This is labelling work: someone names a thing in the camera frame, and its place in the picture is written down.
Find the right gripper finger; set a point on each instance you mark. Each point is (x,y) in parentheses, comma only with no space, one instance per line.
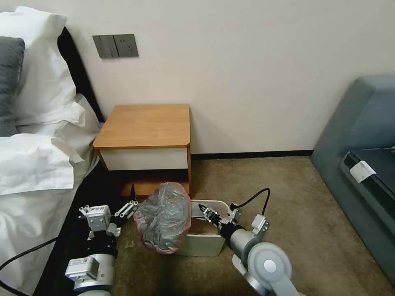
(214,219)
(207,208)

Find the grey wall socket plate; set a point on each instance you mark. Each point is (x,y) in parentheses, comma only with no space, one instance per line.
(126,45)

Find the dark grey pillow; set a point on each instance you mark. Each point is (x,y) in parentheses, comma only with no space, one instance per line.
(9,83)

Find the grey wall switch plate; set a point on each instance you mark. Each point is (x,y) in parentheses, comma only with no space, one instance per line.
(103,46)

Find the white rectangular trash can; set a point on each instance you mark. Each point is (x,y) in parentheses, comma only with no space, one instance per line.
(200,243)

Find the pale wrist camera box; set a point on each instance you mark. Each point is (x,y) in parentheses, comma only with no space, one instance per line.
(98,217)
(234,215)

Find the wooden nightstand with white drawer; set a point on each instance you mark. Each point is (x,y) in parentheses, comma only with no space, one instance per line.
(145,129)

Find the white duvet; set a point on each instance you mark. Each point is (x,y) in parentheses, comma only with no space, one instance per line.
(34,172)

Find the white pillow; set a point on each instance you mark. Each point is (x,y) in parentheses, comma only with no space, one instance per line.
(43,71)

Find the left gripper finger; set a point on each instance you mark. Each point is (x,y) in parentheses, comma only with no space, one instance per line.
(126,209)
(84,212)

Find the translucent grey garbage bag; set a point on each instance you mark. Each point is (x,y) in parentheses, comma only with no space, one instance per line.
(163,215)

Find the black case with white label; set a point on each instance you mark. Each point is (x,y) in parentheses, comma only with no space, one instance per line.
(373,175)

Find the black headboard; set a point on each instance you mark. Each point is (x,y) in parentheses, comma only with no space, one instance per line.
(81,74)

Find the black baseboard strip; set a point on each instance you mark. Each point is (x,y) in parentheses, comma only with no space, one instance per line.
(253,154)

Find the teal fabric sofa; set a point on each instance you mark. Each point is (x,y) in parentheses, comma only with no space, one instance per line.
(355,154)

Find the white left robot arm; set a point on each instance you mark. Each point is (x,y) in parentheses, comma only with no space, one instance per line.
(92,271)

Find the black bed base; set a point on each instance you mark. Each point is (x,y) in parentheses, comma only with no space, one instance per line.
(74,215)

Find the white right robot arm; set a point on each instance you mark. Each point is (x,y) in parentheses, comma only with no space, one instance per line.
(265,265)

